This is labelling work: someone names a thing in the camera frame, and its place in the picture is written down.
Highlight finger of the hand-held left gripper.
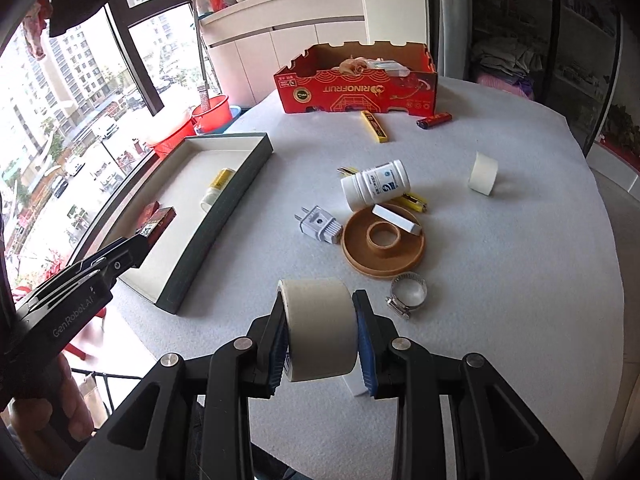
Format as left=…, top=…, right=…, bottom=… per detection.
left=75, top=234, right=157, bottom=281

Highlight brown round dish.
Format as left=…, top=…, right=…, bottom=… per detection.
left=341, top=204, right=427, bottom=281

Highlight pink red hanging cloth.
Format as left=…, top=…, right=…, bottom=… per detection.
left=22, top=2, right=54, bottom=59

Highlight wide white masking tape roll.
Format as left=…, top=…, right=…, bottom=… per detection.
left=277, top=277, right=361, bottom=384

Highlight white cabinet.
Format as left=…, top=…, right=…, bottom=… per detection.
left=200, top=0, right=369, bottom=111

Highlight pile of folded clothes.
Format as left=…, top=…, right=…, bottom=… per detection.
left=472, top=40, right=544, bottom=99

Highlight red plastic stool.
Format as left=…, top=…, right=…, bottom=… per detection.
left=65, top=305, right=109, bottom=361

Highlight yellow utility knife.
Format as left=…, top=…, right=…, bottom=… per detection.
left=337, top=165, right=429, bottom=214

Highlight red cardboard box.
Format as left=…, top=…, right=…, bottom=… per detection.
left=273, top=40, right=439, bottom=116

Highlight white pill bottle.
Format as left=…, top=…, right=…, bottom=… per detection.
left=341, top=160, right=412, bottom=212

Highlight red lighter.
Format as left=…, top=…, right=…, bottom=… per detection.
left=416, top=113, right=453, bottom=130

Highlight potted plants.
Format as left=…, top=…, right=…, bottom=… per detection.
left=600, top=105, right=640, bottom=161

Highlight black window frame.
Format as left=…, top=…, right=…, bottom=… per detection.
left=70, top=0, right=201, bottom=281

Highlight white rectangular block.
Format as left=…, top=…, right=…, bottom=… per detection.
left=342, top=375, right=369, bottom=399
left=371, top=204, right=424, bottom=236

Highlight dark green tray box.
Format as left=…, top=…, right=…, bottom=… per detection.
left=116, top=132, right=274, bottom=316

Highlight red basin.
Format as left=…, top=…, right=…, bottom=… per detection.
left=145, top=115, right=199, bottom=159

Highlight person's left hand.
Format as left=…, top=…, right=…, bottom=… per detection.
left=0, top=352, right=97, bottom=461

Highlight white power plug adapter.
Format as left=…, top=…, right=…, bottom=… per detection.
left=294, top=204, right=344, bottom=246

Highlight small white masking tape roll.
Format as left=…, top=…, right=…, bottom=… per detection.
left=468, top=151, right=499, bottom=197

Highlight metal hose clamp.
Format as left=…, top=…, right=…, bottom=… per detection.
left=385, top=272, right=429, bottom=321

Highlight yellow white glue tube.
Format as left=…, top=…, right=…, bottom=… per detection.
left=200, top=168, right=237, bottom=209

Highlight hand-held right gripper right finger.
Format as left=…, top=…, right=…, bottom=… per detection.
left=351, top=288, right=584, bottom=480

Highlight yellow blade case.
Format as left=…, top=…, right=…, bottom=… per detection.
left=360, top=110, right=390, bottom=144

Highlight red small box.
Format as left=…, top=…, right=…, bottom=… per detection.
left=135, top=201, right=177, bottom=248

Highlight clear plastic package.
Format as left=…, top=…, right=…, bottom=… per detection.
left=367, top=59, right=412, bottom=79

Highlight red bucket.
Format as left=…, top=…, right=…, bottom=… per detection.
left=191, top=94, right=232, bottom=135

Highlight metal pole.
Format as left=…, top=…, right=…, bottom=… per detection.
left=190, top=0, right=208, bottom=136

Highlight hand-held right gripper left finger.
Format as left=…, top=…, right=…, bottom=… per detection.
left=44, top=291, right=301, bottom=480

